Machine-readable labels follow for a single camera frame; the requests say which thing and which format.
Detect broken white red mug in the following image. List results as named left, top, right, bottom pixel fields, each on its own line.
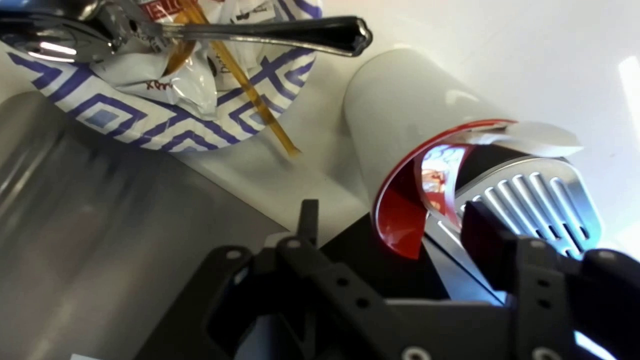
left=342, top=47, right=587, bottom=263

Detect silver slotted drip tray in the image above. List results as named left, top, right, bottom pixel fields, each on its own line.
left=426, top=156, right=604, bottom=308

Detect torn white sugar packets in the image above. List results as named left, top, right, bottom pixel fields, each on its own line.
left=86, top=0, right=316, bottom=118

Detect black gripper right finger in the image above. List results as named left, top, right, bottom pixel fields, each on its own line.
left=464, top=203, right=640, bottom=360

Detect stainless steel appliance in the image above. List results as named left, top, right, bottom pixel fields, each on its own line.
left=0, top=92, right=288, bottom=360

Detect amber stirrer stick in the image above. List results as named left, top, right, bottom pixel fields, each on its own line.
left=179, top=0, right=303, bottom=160
left=162, top=39, right=198, bottom=76

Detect shiny metal spoon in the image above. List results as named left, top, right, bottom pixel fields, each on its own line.
left=0, top=13, right=374, bottom=68

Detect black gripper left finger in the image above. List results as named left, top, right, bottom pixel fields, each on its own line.
left=137, top=198, right=437, bottom=360

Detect blue patterned paper plate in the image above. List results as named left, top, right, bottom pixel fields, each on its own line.
left=0, top=0, right=326, bottom=156

